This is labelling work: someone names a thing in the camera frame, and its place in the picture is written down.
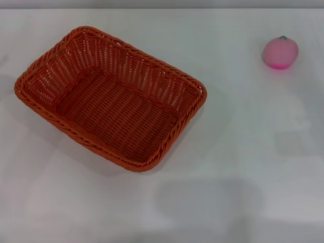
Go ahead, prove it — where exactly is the orange woven plastic basket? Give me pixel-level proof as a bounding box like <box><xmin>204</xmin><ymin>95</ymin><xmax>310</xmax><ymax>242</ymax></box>
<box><xmin>14</xmin><ymin>25</ymin><xmax>207</xmax><ymax>173</ymax></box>

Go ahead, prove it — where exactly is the pink peach toy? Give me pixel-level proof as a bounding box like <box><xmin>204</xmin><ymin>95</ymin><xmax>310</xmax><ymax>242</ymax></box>
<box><xmin>262</xmin><ymin>35</ymin><xmax>300</xmax><ymax>70</ymax></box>

